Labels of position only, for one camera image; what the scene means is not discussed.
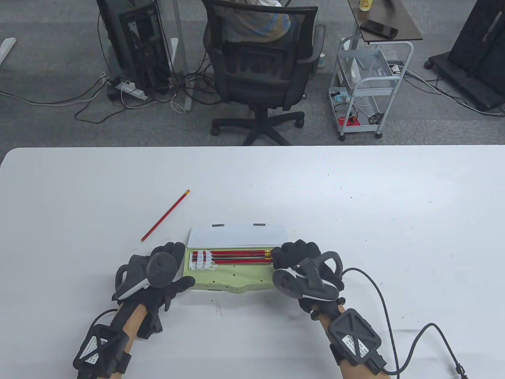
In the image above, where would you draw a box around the person's right hand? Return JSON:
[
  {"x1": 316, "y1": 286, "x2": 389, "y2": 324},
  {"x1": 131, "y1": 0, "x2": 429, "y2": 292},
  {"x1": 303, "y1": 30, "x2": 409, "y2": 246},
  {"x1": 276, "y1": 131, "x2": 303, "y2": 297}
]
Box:
[{"x1": 270, "y1": 240, "x2": 344, "y2": 321}]

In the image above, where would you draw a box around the person's left hand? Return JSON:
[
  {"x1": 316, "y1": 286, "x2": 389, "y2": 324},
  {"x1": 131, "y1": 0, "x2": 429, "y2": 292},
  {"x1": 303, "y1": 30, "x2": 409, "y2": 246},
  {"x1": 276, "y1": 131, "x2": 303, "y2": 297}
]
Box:
[{"x1": 112, "y1": 242, "x2": 196, "y2": 340}]

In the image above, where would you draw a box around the grey white hand controller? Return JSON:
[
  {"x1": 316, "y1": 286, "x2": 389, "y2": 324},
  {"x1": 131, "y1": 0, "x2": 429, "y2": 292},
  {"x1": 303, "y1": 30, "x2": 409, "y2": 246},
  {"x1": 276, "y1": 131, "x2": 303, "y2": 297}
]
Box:
[
  {"x1": 272, "y1": 251, "x2": 344, "y2": 303},
  {"x1": 114, "y1": 253, "x2": 177, "y2": 300}
]

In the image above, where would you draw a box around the green multifunction pencil case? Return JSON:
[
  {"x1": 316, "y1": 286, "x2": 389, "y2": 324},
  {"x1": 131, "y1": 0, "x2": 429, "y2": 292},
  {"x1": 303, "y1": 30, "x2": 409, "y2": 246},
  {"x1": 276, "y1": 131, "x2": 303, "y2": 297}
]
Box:
[{"x1": 182, "y1": 224, "x2": 293, "y2": 295}]

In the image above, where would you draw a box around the person's left forearm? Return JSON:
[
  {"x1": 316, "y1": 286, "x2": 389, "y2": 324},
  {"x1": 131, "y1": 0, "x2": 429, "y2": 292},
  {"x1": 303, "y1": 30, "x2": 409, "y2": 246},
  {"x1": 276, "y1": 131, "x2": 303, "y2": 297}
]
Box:
[{"x1": 118, "y1": 305, "x2": 147, "y2": 358}]

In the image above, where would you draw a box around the person's right forearm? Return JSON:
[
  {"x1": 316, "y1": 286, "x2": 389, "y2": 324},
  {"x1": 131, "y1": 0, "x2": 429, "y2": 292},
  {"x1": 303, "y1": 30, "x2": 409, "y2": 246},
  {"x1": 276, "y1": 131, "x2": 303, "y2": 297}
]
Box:
[{"x1": 318, "y1": 310, "x2": 391, "y2": 379}]

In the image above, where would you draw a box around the white power strip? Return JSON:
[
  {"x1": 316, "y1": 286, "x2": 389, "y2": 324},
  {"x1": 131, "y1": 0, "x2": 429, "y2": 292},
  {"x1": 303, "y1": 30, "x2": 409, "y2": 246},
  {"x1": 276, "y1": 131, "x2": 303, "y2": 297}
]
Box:
[{"x1": 116, "y1": 80, "x2": 148, "y2": 100}]

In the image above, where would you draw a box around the black mesh office chair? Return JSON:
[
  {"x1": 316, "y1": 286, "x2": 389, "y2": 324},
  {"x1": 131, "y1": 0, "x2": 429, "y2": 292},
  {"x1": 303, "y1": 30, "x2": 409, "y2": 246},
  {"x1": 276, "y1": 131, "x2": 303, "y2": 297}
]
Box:
[{"x1": 202, "y1": 0, "x2": 327, "y2": 146}]

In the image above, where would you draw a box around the white utility cart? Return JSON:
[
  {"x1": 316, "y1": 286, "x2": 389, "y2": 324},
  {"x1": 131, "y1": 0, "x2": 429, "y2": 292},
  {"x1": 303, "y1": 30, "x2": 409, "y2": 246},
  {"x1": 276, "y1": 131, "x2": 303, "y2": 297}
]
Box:
[{"x1": 328, "y1": 38, "x2": 415, "y2": 142}]

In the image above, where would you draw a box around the black computer tower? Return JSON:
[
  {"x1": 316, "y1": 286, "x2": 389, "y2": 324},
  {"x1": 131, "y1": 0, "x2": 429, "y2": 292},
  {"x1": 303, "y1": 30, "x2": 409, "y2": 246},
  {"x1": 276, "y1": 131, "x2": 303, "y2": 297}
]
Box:
[{"x1": 96, "y1": 0, "x2": 172, "y2": 95}]

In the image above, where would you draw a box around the black smartphone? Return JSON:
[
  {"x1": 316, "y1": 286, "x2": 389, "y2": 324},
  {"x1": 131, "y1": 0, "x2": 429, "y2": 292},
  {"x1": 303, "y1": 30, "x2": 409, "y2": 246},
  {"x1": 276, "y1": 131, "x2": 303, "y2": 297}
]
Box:
[{"x1": 360, "y1": 19, "x2": 398, "y2": 39}]

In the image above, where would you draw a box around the brown side table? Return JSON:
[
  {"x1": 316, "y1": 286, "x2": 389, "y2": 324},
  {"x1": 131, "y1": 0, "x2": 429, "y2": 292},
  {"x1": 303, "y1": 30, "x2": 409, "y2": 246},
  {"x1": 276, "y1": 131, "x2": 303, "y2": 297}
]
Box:
[{"x1": 349, "y1": 0, "x2": 423, "y2": 45}]

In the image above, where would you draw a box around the white flat bar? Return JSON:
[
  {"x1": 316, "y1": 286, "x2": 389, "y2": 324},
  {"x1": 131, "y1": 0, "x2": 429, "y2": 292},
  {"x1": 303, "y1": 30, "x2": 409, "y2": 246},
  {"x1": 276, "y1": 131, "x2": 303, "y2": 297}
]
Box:
[{"x1": 0, "y1": 37, "x2": 17, "y2": 66}]

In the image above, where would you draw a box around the black wheeled stand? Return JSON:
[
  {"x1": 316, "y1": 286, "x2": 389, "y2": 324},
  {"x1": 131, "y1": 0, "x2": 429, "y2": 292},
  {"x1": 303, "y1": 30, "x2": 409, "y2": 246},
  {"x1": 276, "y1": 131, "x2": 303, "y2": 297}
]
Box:
[{"x1": 424, "y1": 0, "x2": 505, "y2": 113}]

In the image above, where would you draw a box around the black bead bracelet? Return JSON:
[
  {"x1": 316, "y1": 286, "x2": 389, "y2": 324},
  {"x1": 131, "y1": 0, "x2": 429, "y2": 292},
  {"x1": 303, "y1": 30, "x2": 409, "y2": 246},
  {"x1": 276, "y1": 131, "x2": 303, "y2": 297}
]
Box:
[{"x1": 311, "y1": 298, "x2": 347, "y2": 321}]

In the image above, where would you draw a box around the black right wrist camera module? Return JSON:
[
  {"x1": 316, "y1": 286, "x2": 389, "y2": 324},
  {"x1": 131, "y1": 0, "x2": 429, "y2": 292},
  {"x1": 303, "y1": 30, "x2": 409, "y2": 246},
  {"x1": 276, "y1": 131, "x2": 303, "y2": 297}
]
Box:
[{"x1": 328, "y1": 308, "x2": 388, "y2": 375}]

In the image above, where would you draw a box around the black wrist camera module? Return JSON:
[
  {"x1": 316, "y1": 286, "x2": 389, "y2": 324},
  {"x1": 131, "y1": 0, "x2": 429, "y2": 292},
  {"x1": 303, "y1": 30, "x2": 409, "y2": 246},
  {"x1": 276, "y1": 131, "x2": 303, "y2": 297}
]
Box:
[
  {"x1": 328, "y1": 308, "x2": 388, "y2": 375},
  {"x1": 73, "y1": 324, "x2": 133, "y2": 379}
]

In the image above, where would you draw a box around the black left wrist camera module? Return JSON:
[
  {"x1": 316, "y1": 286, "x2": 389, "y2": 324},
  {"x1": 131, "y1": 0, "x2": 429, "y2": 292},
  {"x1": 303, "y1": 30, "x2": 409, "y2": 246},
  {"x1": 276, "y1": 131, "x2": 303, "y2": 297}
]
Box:
[{"x1": 73, "y1": 324, "x2": 133, "y2": 379}]

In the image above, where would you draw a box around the tangle of black floor cables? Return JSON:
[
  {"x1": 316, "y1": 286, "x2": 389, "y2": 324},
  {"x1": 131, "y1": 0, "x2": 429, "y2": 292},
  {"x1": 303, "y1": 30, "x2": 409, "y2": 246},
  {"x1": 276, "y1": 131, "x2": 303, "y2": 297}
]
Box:
[{"x1": 74, "y1": 51, "x2": 233, "y2": 124}]

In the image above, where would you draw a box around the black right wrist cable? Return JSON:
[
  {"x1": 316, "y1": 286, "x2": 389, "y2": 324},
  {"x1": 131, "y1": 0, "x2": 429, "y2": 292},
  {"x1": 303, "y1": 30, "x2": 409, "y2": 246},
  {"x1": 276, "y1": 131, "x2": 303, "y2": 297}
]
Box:
[{"x1": 342, "y1": 268, "x2": 468, "y2": 379}]

